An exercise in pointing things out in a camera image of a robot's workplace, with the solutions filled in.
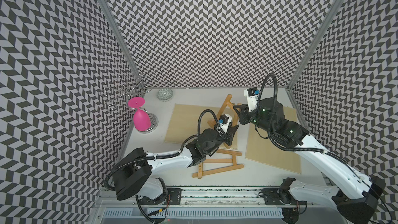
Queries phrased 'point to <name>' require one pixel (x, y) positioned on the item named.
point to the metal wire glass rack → (132, 88)
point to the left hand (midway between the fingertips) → (236, 125)
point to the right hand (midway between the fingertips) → (236, 109)
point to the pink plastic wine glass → (142, 121)
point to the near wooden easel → (200, 173)
